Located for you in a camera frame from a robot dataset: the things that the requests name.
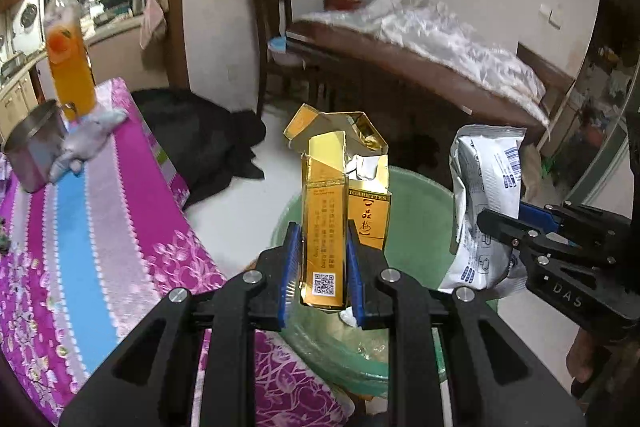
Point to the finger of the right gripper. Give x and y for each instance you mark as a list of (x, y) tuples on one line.
[(529, 236), (577, 223)]

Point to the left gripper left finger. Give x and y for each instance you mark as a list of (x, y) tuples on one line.
[(193, 352)]

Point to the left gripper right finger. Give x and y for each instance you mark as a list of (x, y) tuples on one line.
[(450, 354)]

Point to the silver foil bag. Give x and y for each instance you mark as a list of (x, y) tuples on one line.
[(485, 168)]

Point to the gold cigarette carton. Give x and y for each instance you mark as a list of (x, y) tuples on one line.
[(345, 178)]

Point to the person right hand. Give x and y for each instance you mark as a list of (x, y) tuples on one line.
[(585, 361)]

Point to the purple floral tablecloth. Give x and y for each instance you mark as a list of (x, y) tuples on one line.
[(90, 255)]

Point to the dark wooden dining table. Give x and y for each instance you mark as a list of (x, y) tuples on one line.
[(347, 54)]

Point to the black cloth on floor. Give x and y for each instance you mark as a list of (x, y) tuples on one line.
[(208, 144)]

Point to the white plastic sheet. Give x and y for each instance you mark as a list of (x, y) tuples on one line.
[(431, 30)]

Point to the grey glove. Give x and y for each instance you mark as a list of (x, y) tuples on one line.
[(85, 141)]

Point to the steel pot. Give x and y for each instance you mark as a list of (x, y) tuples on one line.
[(34, 144)]

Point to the wooden chair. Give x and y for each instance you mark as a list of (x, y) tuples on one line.
[(273, 18)]

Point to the orange juice bottle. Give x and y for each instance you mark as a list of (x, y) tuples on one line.
[(68, 58)]

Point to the blue basin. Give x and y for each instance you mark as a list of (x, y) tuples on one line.
[(277, 45)]

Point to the pink hanging towel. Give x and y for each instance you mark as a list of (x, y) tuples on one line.
[(153, 27)]

